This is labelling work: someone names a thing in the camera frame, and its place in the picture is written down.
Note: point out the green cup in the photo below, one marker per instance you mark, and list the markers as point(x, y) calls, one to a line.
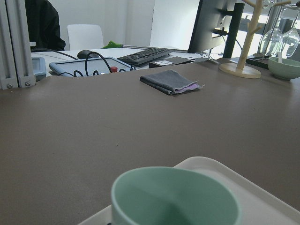
point(171, 196)

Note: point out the cream rabbit tray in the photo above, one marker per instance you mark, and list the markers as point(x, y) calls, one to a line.
point(258, 207)

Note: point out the grey folded cloth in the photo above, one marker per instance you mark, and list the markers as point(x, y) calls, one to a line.
point(170, 82)

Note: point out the black power adapter box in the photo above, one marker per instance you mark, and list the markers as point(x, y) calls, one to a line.
point(169, 62)

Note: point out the black keyboard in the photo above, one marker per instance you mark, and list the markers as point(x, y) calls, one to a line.
point(145, 56)

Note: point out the teach pendant tablet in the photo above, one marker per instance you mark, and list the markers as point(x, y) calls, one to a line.
point(95, 66)
point(39, 68)

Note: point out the black computer mouse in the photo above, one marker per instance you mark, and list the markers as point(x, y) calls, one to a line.
point(87, 53)

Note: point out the wooden mug tree stand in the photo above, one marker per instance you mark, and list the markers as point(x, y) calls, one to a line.
point(240, 69)

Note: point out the white chair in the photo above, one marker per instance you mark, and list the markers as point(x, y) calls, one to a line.
point(85, 36)

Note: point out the black monitor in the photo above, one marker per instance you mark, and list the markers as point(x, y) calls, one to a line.
point(216, 20)

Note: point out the wine glass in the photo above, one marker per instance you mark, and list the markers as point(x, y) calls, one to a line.
point(291, 38)
point(272, 40)

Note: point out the person in black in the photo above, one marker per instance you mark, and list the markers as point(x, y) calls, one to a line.
point(43, 25)

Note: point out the green bowl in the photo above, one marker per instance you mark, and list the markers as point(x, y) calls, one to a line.
point(287, 70)

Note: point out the aluminium frame post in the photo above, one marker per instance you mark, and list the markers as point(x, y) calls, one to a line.
point(16, 70)

